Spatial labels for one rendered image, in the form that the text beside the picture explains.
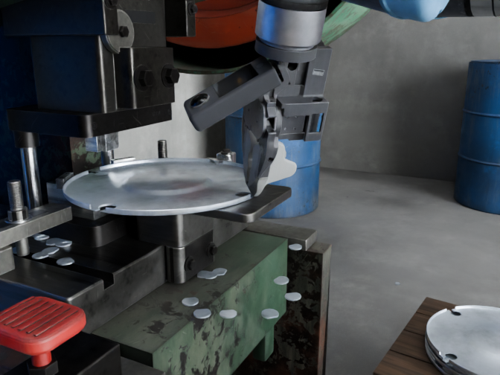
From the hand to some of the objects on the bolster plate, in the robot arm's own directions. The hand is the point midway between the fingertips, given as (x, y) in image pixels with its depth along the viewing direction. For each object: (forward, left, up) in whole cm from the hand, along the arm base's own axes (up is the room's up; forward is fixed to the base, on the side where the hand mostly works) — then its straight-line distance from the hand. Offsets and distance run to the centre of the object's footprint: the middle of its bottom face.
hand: (250, 187), depth 68 cm
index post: (+17, -15, -9) cm, 24 cm away
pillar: (+31, +14, -6) cm, 34 cm away
